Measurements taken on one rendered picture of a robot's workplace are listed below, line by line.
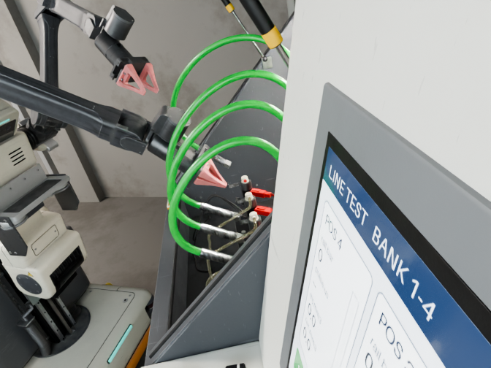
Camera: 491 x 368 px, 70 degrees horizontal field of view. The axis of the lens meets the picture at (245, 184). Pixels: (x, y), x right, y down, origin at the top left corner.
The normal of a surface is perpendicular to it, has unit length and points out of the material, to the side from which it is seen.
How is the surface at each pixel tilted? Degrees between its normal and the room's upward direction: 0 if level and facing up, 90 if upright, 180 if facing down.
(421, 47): 76
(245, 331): 90
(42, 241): 98
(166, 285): 0
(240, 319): 90
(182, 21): 90
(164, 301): 0
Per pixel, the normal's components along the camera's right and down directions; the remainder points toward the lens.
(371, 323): -0.99, 0.01
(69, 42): -0.27, 0.53
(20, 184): 0.95, -0.01
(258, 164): 0.11, 0.48
